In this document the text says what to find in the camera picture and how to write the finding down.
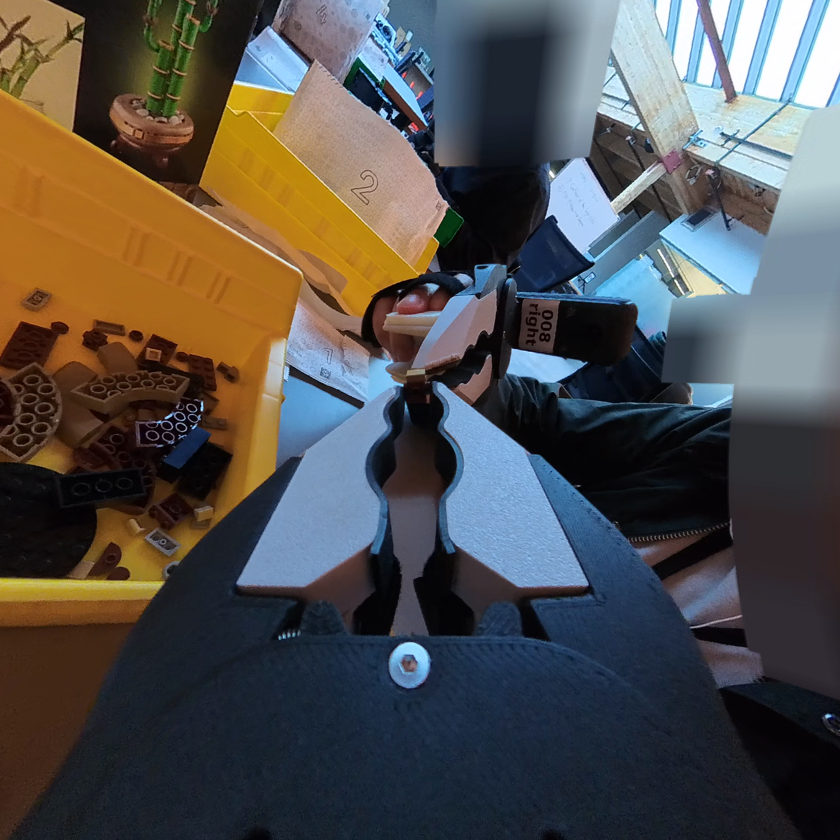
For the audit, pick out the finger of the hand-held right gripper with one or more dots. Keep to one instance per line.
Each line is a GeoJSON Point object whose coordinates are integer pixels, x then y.
{"type": "Point", "coordinates": [449, 334]}
{"type": "Point", "coordinates": [476, 384]}

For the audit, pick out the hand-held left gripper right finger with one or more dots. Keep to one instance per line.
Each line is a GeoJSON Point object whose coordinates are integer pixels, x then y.
{"type": "Point", "coordinates": [512, 518]}

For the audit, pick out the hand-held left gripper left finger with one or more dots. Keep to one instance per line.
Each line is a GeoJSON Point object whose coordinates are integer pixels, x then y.
{"type": "Point", "coordinates": [315, 518]}

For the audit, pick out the yellow plastic bin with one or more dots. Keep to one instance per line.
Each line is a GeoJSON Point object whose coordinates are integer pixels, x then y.
{"type": "Point", "coordinates": [164, 262]}
{"type": "Point", "coordinates": [262, 170]}

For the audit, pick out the person's right forearm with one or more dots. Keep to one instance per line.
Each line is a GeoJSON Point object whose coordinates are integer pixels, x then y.
{"type": "Point", "coordinates": [623, 446]}

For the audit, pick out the person's right hand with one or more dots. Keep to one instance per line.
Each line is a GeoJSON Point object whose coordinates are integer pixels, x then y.
{"type": "Point", "coordinates": [413, 303]}

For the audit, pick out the black office chair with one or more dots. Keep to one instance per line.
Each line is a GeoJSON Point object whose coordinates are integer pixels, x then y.
{"type": "Point", "coordinates": [551, 256]}

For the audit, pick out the green plastic bin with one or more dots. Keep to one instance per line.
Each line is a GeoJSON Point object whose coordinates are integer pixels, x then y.
{"type": "Point", "coordinates": [448, 226]}

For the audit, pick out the flat printed white paper bag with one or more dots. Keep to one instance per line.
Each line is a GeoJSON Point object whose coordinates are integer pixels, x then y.
{"type": "Point", "coordinates": [321, 354]}

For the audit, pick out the whiteboard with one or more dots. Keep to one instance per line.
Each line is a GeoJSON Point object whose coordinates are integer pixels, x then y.
{"type": "Point", "coordinates": [584, 197]}

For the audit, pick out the brown paper bag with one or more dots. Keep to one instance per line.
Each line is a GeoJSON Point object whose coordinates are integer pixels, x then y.
{"type": "Point", "coordinates": [328, 33]}
{"type": "Point", "coordinates": [367, 151]}

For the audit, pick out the pile of brown toy bricks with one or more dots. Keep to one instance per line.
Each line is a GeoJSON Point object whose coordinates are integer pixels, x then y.
{"type": "Point", "coordinates": [118, 407]}

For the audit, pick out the black bamboo toy set box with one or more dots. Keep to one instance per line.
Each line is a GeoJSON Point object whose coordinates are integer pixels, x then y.
{"type": "Point", "coordinates": [131, 79]}

